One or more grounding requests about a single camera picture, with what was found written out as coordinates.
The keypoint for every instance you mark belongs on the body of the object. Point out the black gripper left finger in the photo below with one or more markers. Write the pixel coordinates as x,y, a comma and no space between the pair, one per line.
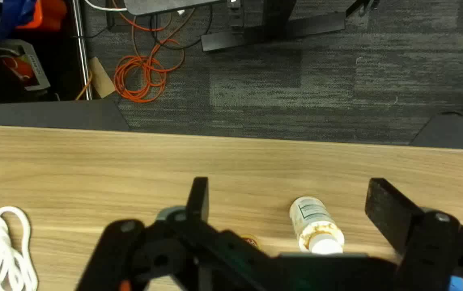
152,253

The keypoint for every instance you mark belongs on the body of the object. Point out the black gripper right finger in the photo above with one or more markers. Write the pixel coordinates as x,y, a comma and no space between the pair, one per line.
432,248

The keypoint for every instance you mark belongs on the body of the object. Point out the stained white-cap bottle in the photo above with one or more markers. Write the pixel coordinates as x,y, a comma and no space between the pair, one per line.
315,221

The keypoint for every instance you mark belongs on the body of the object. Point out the cardboard tube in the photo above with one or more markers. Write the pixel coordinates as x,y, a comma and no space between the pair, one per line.
103,78

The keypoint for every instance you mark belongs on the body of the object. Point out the red grey framed device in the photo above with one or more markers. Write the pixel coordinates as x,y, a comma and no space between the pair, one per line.
22,67

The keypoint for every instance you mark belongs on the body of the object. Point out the blue orange bag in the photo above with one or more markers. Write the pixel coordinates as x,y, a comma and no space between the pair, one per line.
27,14

